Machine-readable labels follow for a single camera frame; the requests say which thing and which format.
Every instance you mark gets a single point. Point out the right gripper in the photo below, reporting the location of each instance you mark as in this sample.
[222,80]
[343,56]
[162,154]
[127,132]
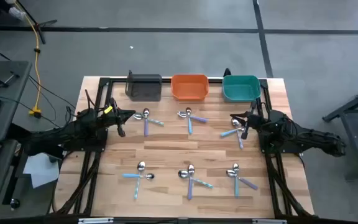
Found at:
[252,123]

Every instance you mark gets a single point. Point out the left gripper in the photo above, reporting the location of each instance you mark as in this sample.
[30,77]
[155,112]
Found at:
[117,119]

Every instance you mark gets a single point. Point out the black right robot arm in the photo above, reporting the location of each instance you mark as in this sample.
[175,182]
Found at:
[306,137]

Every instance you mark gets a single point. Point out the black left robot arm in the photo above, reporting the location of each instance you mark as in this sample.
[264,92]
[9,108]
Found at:
[73,130]

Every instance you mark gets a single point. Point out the yellow label tag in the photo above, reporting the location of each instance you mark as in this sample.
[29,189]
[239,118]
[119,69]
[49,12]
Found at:
[108,109]

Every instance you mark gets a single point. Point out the grey plastic bin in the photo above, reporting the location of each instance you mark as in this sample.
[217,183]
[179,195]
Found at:
[143,90]

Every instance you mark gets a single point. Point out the teal plastic bin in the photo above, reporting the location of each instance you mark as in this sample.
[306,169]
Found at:
[241,88]

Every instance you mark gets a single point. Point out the orange plastic bin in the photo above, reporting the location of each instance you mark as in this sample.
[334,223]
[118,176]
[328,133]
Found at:
[190,88]

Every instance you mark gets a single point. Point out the white paper sheet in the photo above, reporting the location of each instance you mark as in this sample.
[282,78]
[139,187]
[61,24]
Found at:
[40,172]

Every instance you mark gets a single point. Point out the grey desk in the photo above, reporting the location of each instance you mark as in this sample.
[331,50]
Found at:
[11,109]

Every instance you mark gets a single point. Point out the dark grey side table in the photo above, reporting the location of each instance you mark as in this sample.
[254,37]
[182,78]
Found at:
[357,140]

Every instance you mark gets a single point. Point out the black tripod stand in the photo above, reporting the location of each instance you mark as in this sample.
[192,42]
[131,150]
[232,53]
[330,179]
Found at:
[39,31]

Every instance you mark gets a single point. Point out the black round knob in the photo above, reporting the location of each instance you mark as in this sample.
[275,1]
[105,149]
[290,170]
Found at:
[15,203]

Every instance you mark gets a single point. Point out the person's foot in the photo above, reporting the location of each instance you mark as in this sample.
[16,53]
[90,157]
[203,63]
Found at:
[17,13]

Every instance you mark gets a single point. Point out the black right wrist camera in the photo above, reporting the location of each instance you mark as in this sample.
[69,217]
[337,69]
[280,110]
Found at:
[254,122]

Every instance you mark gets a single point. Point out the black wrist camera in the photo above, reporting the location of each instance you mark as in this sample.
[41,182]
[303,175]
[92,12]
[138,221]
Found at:
[109,115]
[254,122]

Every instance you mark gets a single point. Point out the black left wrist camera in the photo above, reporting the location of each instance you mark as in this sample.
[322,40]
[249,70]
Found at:
[109,115]

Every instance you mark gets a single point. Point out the black aluminium table frame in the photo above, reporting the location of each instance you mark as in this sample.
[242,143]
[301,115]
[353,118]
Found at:
[166,80]

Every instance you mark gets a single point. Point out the silver metal bracket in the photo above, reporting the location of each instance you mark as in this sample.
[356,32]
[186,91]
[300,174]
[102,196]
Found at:
[269,221]
[95,221]

